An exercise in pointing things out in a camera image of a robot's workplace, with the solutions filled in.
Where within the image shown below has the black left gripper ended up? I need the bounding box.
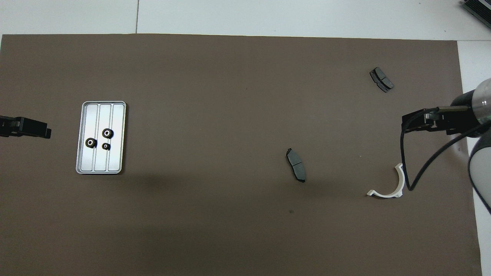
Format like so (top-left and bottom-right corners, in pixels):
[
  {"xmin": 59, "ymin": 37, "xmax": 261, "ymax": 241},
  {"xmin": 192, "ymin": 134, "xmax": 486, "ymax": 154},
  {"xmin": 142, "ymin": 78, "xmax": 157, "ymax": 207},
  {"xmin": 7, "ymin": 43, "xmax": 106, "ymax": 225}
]
[{"xmin": 0, "ymin": 116, "xmax": 52, "ymax": 139}]

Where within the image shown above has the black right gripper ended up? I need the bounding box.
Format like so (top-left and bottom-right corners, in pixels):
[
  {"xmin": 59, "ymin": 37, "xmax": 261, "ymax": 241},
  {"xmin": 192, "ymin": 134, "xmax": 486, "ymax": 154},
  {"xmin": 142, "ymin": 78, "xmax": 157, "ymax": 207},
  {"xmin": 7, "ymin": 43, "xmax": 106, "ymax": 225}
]
[{"xmin": 401, "ymin": 89, "xmax": 484, "ymax": 136}]

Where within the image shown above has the silver ribbed metal tray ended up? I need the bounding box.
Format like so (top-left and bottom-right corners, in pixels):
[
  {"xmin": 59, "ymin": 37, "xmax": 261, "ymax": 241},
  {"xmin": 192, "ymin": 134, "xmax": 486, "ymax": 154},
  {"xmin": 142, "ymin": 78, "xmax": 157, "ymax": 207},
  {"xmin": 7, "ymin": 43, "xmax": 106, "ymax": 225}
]
[{"xmin": 76, "ymin": 101, "xmax": 127, "ymax": 175}]

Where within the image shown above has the short grey brake pad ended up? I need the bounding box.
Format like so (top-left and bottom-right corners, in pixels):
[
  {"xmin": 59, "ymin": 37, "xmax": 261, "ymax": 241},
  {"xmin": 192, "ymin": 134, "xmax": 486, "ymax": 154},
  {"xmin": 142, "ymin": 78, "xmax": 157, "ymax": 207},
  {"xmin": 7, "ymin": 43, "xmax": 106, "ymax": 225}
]
[{"xmin": 369, "ymin": 67, "xmax": 394, "ymax": 93}]

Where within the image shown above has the black ribbed device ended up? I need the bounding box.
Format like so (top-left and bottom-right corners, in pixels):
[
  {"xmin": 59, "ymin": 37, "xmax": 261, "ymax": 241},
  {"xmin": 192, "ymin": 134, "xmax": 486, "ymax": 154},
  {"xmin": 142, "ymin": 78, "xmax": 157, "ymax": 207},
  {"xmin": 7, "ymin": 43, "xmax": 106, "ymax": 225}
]
[{"xmin": 461, "ymin": 0, "xmax": 491, "ymax": 20}]

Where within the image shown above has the long grey brake pad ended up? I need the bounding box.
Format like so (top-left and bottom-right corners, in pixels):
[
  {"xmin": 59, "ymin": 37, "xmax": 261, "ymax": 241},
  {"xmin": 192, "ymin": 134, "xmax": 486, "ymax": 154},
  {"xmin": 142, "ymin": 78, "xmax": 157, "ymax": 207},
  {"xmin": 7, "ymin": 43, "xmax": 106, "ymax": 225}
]
[{"xmin": 286, "ymin": 148, "xmax": 306, "ymax": 183}]

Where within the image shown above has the brown paper table mat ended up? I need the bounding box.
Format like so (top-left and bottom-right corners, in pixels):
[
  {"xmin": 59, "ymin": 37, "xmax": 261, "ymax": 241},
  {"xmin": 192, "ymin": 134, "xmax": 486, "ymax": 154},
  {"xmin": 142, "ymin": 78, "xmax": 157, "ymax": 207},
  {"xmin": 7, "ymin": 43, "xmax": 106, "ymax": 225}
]
[{"xmin": 0, "ymin": 34, "xmax": 483, "ymax": 276}]

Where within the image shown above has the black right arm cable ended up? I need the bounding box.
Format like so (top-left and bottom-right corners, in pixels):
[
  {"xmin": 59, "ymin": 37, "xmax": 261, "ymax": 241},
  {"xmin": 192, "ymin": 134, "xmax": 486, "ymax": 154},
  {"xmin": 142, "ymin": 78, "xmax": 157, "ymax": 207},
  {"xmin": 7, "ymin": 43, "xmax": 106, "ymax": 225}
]
[{"xmin": 400, "ymin": 107, "xmax": 491, "ymax": 191}]

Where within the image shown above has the white curved plastic bracket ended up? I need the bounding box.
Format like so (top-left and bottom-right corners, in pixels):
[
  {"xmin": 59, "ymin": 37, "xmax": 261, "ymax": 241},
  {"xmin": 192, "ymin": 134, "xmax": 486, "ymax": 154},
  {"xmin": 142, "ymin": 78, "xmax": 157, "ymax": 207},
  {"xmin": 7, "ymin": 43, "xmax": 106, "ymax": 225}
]
[{"xmin": 366, "ymin": 163, "xmax": 405, "ymax": 199}]

